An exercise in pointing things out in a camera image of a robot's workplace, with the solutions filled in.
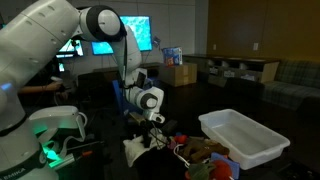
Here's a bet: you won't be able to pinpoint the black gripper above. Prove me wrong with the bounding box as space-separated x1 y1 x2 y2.
141 120 158 148

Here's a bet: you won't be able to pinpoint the white terry towel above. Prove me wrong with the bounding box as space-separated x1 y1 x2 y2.
122 132 168 168

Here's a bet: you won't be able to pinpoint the operator forearm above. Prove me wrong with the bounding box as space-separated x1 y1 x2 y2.
18 84 48 95

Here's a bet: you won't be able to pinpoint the operator hand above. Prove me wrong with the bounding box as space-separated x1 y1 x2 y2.
44 80 65 94

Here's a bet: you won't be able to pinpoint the black rectangular block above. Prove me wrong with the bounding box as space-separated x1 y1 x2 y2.
161 119 180 136

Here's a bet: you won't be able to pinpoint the blue chair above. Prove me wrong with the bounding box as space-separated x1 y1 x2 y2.
112 79 142 116

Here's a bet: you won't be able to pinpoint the brown plush dog toy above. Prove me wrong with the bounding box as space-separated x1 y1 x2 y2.
182 137 231 164

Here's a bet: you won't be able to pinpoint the metal tool orange tip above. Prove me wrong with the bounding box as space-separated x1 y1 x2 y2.
49 150 94 169

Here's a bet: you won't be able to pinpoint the cardboard box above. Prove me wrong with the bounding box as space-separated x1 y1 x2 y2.
159 62 198 88

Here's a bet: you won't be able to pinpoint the red plush toy green leaves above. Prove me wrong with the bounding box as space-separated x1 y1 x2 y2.
184 159 234 180

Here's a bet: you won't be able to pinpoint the blue printed carton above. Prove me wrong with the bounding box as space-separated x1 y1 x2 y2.
162 46 184 67

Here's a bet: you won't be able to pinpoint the white VR headset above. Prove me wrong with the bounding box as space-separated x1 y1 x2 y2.
28 105 88 161

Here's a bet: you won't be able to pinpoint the white plastic bin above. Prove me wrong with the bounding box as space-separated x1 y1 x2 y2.
198 108 291 170

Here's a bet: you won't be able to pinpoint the wooden shelf cabinet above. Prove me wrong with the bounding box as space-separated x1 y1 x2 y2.
182 54 280 88

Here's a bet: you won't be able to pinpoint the green plaid sofa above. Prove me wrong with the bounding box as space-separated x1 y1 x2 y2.
261 59 320 111

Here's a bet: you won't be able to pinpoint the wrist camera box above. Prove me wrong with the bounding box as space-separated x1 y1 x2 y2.
129 112 146 126

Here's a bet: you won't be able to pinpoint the white toy cord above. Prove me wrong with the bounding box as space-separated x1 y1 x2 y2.
173 143 192 168

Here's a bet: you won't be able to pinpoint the large wall monitor blue screen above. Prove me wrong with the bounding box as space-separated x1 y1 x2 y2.
119 15 153 53

